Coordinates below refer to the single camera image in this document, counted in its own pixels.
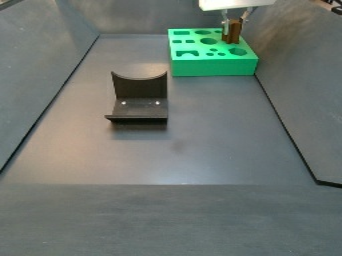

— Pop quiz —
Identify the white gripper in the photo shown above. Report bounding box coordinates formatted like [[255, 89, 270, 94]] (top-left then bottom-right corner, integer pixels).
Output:
[[198, 0, 277, 36]]

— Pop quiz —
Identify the brown star-shaped peg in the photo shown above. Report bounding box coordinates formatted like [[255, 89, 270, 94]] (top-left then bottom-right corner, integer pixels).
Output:
[[222, 19, 242, 44]]

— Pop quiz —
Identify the green shape sorter block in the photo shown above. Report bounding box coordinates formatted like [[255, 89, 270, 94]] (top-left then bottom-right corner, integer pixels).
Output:
[[168, 28, 259, 77]]

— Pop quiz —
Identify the black curved holder stand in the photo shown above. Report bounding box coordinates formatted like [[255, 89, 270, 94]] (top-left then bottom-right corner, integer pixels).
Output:
[[106, 72, 168, 122]]

